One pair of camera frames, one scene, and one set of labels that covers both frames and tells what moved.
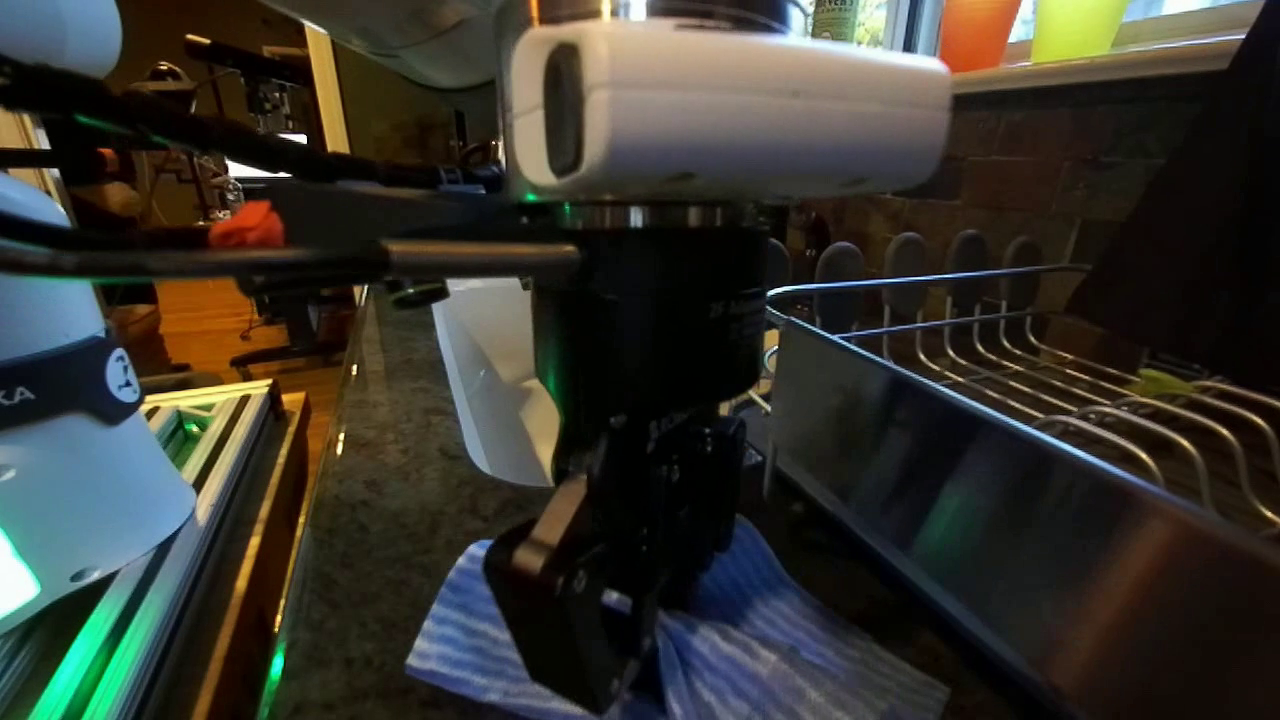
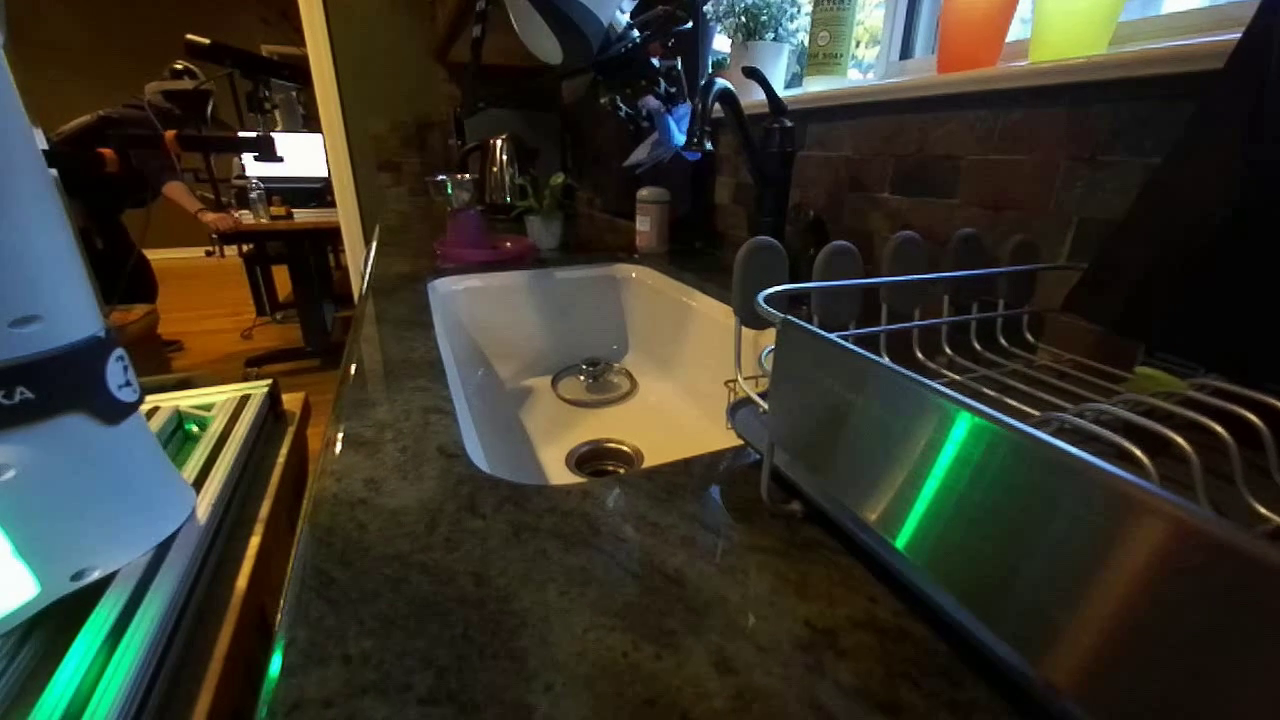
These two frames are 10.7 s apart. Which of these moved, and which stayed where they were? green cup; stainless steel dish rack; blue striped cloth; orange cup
Moved: blue striped cloth
Stayed: green cup; stainless steel dish rack; orange cup
